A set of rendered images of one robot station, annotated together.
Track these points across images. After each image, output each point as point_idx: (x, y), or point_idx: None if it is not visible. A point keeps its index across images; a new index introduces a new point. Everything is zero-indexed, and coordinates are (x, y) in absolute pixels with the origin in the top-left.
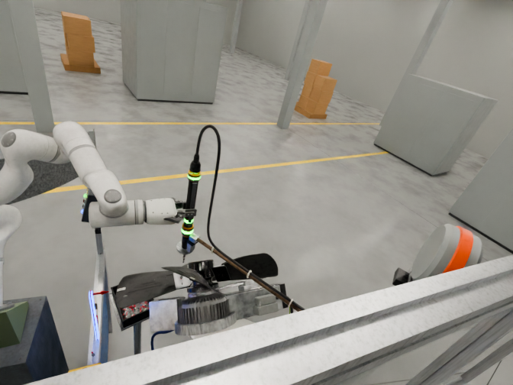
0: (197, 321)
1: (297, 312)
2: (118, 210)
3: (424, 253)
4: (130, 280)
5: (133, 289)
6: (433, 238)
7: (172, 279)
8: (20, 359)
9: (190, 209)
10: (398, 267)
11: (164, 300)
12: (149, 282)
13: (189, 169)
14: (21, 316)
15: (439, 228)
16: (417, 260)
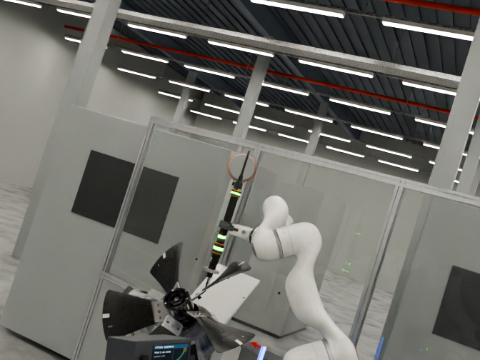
0: None
1: (341, 163)
2: None
3: (240, 168)
4: (225, 340)
5: (232, 334)
6: (239, 161)
7: (203, 317)
8: None
9: (231, 223)
10: (233, 181)
11: (199, 351)
12: (218, 327)
13: (241, 188)
14: None
15: (237, 157)
16: (236, 173)
